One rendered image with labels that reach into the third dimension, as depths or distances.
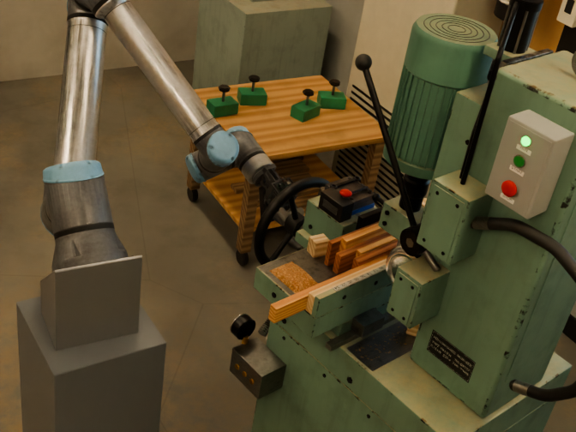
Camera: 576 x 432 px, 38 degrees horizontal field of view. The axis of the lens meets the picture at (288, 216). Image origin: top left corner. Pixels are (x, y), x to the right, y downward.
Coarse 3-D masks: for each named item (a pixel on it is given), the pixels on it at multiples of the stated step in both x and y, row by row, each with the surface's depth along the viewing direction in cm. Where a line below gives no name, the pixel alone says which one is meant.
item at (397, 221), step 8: (392, 200) 196; (384, 208) 196; (392, 208) 194; (400, 208) 193; (384, 216) 196; (392, 216) 194; (400, 216) 192; (416, 216) 192; (384, 224) 196; (392, 224) 195; (400, 224) 193; (408, 224) 191; (392, 232) 196; (400, 232) 194
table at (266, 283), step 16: (304, 240) 214; (288, 256) 201; (304, 256) 202; (320, 256) 203; (256, 272) 196; (320, 272) 198; (256, 288) 198; (272, 288) 193; (288, 288) 191; (384, 288) 197; (352, 304) 191; (368, 304) 196; (304, 320) 187; (320, 320) 185; (336, 320) 190
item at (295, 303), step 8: (384, 256) 199; (368, 264) 196; (352, 272) 193; (328, 280) 189; (312, 288) 186; (296, 296) 183; (304, 296) 183; (272, 304) 179; (280, 304) 180; (288, 304) 180; (296, 304) 182; (304, 304) 184; (272, 312) 180; (280, 312) 180; (288, 312) 182; (296, 312) 184; (272, 320) 180; (280, 320) 181
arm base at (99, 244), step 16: (96, 224) 209; (112, 224) 214; (64, 240) 208; (80, 240) 206; (96, 240) 207; (112, 240) 210; (64, 256) 206; (80, 256) 205; (96, 256) 205; (112, 256) 208; (128, 256) 214
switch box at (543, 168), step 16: (528, 112) 148; (512, 128) 146; (528, 128) 143; (544, 128) 143; (560, 128) 144; (512, 144) 147; (544, 144) 142; (560, 144) 142; (496, 160) 150; (512, 160) 148; (528, 160) 145; (544, 160) 142; (560, 160) 145; (496, 176) 151; (512, 176) 148; (528, 176) 146; (544, 176) 144; (496, 192) 152; (528, 192) 147; (544, 192) 147; (512, 208) 151; (528, 208) 148; (544, 208) 151
